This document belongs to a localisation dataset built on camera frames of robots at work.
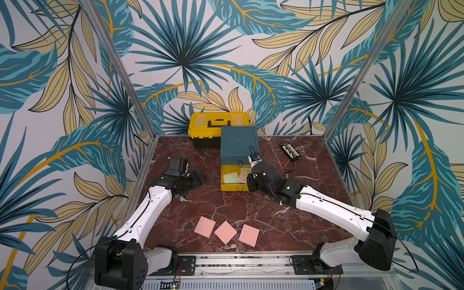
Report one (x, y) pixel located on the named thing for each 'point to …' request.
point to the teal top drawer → (235, 161)
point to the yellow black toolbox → (205, 128)
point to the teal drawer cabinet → (237, 144)
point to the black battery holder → (287, 148)
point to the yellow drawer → (229, 169)
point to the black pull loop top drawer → (240, 166)
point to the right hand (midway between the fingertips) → (249, 174)
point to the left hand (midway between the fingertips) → (199, 183)
